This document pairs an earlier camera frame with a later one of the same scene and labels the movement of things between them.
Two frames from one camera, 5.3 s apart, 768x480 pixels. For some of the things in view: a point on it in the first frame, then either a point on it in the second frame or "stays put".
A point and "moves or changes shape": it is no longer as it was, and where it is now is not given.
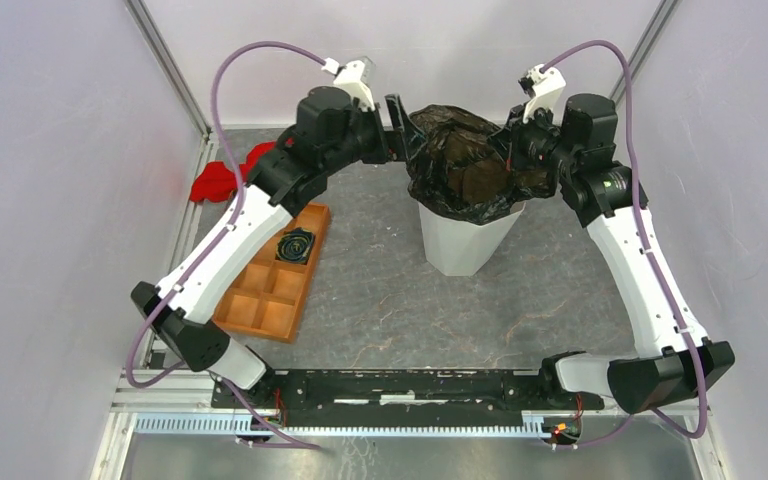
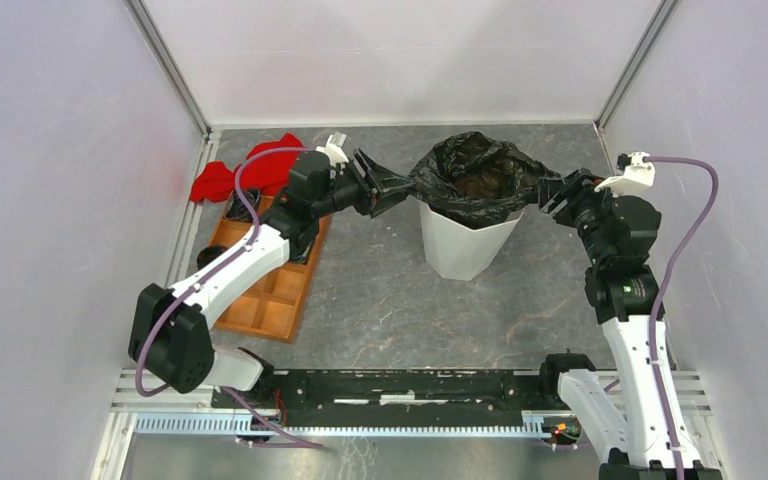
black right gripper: [508, 140] to [577, 189]
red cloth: [216, 182] stays put
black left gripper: [406, 142] to [380, 187]
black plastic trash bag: [460, 172] moves or changes shape
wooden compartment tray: [267, 299] stays put
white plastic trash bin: [460, 248] stays put
